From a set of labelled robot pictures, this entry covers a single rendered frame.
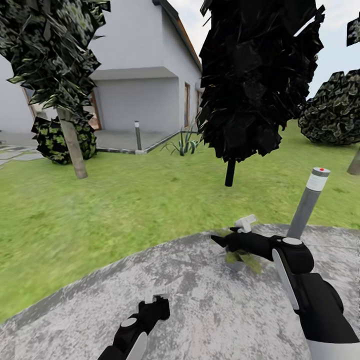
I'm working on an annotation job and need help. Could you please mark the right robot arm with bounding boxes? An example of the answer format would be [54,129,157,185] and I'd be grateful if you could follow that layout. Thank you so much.
[211,214,360,360]

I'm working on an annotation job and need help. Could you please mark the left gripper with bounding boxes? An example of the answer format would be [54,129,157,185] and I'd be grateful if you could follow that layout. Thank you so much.
[138,298,170,324]

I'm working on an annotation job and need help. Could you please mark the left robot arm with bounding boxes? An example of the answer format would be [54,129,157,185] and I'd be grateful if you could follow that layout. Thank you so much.
[97,285,172,360]

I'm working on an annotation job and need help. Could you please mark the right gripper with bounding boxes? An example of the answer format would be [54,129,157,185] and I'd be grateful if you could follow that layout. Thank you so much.
[211,227,261,256]

